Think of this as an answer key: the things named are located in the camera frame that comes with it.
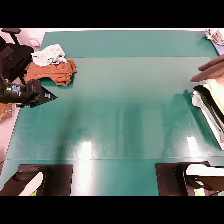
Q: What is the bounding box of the orange garment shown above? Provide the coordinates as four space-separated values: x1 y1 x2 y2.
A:
24 59 78 87

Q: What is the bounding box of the white garment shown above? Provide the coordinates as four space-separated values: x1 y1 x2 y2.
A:
31 43 68 67
204 28 224 47

